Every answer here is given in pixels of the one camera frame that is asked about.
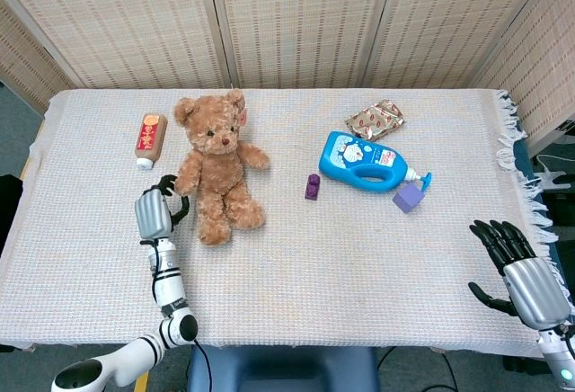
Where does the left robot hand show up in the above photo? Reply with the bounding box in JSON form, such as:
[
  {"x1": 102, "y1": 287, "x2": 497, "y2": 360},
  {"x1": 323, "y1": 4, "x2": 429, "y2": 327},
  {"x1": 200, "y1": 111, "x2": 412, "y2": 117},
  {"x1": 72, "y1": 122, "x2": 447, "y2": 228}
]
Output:
[{"x1": 134, "y1": 174, "x2": 191, "y2": 245}]

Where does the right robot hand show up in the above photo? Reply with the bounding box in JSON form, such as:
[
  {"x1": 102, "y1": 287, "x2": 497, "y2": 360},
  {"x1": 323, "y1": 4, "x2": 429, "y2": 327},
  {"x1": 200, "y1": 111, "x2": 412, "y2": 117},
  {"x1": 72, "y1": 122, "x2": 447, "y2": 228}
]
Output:
[{"x1": 467, "y1": 218, "x2": 574, "y2": 331}]

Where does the brown teddy bear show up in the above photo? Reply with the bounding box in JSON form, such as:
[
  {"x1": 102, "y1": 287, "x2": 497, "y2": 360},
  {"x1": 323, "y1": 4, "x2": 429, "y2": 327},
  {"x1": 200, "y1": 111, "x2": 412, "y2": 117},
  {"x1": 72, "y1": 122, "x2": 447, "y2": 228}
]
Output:
[{"x1": 173, "y1": 88, "x2": 271, "y2": 246}]

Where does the brown bottle with red label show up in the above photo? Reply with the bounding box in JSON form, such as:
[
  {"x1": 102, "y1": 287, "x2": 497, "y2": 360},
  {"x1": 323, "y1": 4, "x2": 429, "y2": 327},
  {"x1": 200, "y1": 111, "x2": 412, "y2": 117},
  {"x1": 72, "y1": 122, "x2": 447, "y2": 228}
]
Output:
[{"x1": 134, "y1": 112, "x2": 169, "y2": 171}]

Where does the white equipment beside table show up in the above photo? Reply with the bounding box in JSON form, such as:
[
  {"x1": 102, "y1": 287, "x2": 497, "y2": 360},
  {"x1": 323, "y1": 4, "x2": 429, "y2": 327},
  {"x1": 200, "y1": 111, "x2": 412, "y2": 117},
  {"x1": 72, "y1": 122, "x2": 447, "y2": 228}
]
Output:
[{"x1": 534, "y1": 121, "x2": 575, "y2": 195}]

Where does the white woven tablecloth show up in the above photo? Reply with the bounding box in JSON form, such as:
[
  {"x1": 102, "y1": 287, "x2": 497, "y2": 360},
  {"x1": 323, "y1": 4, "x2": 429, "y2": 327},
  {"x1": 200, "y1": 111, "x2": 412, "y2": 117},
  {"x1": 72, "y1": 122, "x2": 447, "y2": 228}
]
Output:
[{"x1": 0, "y1": 88, "x2": 575, "y2": 361}]

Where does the black object at table edge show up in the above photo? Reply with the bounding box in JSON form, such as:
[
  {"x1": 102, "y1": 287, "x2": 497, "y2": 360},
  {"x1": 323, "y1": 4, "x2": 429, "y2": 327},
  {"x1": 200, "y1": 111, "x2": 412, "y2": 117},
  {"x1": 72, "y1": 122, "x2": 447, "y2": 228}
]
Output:
[{"x1": 0, "y1": 172, "x2": 26, "y2": 245}]

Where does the light purple foam cube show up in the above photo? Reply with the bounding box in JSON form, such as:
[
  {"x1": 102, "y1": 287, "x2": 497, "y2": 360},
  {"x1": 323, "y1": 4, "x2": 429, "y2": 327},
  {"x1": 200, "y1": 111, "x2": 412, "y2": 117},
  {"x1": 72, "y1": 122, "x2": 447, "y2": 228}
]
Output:
[{"x1": 392, "y1": 183, "x2": 427, "y2": 214}]

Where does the dark purple toy block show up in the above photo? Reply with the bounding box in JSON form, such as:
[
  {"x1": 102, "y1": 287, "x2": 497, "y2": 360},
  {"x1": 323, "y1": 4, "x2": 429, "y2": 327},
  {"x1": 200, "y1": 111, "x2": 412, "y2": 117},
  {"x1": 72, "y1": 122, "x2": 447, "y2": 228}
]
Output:
[{"x1": 303, "y1": 174, "x2": 322, "y2": 201}]

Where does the blue pump detergent bottle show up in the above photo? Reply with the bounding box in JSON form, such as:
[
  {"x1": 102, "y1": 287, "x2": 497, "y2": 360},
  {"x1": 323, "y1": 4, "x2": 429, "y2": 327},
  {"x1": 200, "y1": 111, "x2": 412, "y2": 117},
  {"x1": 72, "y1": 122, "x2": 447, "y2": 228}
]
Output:
[{"x1": 318, "y1": 130, "x2": 433, "y2": 194}]

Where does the gold and red snack packet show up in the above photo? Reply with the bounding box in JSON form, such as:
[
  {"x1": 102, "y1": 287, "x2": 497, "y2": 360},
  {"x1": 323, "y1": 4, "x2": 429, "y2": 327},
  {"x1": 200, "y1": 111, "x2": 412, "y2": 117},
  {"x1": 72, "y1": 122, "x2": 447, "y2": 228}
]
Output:
[{"x1": 344, "y1": 99, "x2": 406, "y2": 142}]

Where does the woven folding screen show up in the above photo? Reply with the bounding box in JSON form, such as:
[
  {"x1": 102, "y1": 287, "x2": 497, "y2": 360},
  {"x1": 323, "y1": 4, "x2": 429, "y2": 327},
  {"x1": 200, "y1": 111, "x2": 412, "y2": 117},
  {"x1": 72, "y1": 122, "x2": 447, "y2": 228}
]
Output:
[{"x1": 0, "y1": 0, "x2": 575, "y2": 150}]

